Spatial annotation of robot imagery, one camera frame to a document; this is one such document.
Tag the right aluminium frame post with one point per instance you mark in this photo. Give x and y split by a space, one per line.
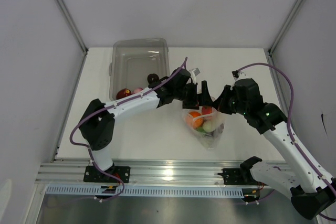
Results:
290 17

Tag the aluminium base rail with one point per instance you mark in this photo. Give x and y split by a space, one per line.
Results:
143 173

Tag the white radish with leaves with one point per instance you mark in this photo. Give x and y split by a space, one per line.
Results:
209 126

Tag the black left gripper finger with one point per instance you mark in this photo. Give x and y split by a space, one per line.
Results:
191 104
204 98

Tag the orange fruit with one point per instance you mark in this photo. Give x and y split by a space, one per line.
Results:
194 119

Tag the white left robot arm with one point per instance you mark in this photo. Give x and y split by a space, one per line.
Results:
98 121

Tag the pink onion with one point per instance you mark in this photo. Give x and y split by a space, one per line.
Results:
137 90

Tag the white slotted cable duct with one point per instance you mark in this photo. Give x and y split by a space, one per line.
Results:
148 191

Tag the grey plastic food bin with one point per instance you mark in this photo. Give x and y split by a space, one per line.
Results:
133 60

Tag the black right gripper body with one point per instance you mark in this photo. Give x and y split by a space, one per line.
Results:
238 106

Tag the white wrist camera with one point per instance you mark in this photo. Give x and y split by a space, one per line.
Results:
194 73
239 75

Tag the dark mangosteen fruit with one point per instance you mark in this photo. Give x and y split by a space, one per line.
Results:
153 77

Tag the purple grape bunch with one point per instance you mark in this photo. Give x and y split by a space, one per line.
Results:
215 134

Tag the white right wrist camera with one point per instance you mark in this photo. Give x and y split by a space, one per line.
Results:
239 75

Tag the peach fruit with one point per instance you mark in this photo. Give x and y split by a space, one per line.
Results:
206 110

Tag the dark red apple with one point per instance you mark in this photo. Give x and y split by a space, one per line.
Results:
123 93

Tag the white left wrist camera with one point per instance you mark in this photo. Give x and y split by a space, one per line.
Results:
194 73

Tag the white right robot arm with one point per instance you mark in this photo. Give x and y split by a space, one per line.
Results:
312 189

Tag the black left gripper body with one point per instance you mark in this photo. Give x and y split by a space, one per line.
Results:
189 92

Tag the clear zip top bag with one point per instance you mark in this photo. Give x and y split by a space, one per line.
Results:
207 142

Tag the aluminium frame post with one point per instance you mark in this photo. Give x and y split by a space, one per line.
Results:
71 24
290 17

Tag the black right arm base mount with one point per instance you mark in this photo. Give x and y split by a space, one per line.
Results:
240 175

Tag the left aluminium frame post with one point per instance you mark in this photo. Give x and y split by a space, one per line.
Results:
71 24

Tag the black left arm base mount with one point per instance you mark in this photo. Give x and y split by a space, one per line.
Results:
92 175

